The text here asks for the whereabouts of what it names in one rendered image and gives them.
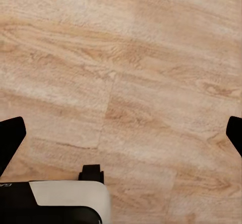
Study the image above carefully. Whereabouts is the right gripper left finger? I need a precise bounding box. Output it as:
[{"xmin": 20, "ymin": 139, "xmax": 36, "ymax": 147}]
[{"xmin": 0, "ymin": 116, "xmax": 26, "ymax": 176}]

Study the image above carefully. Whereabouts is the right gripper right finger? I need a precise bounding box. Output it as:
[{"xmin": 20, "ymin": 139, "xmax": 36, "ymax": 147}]
[{"xmin": 226, "ymin": 116, "xmax": 242, "ymax": 157}]

